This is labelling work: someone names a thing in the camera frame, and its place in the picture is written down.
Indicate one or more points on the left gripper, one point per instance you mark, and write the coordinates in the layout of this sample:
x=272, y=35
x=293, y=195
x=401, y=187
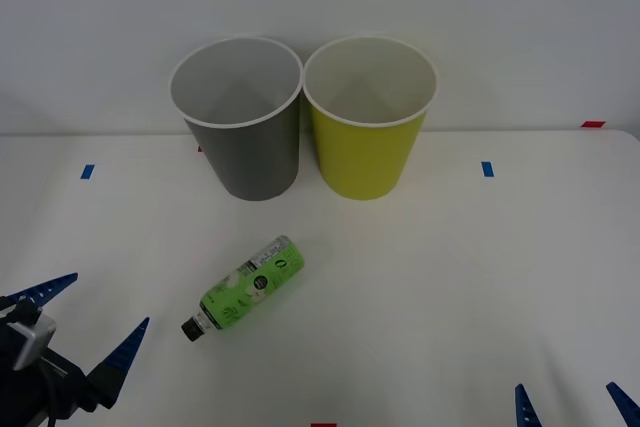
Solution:
x=20, y=397

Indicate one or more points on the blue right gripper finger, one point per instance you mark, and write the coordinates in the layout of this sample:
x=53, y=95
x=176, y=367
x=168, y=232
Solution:
x=525, y=409
x=627, y=407

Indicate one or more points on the green label plastic bottle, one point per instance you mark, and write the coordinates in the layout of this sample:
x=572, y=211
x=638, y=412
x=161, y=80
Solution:
x=250, y=287

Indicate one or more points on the grey plastic waste bin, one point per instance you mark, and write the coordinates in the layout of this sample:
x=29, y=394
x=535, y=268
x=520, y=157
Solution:
x=250, y=162

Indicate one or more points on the yellow-green plastic waste bin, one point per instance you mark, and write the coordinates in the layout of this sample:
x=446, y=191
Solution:
x=365, y=157

